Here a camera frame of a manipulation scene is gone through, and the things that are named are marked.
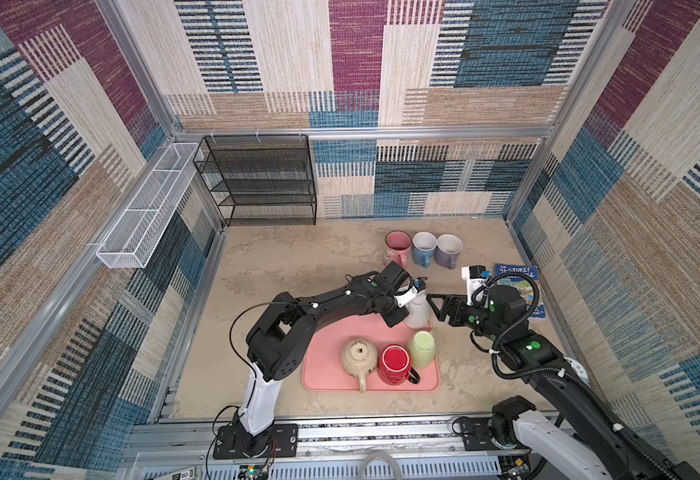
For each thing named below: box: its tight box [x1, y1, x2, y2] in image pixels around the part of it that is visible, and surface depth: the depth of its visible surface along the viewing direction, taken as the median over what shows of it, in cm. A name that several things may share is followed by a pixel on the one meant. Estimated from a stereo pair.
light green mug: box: [411, 330, 436, 369], surface depth 81 cm
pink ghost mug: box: [383, 230, 412, 269], surface depth 101 cm
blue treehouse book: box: [494, 263, 546, 318], surface depth 99 cm
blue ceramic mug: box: [412, 231, 438, 268], surface depth 102 cm
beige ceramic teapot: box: [342, 338, 378, 393], surface depth 80 cm
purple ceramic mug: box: [434, 234, 463, 270], surface depth 105 cm
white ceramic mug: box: [404, 290, 431, 330], surface depth 87 cm
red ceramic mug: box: [377, 344, 421, 386], surface depth 80 cm
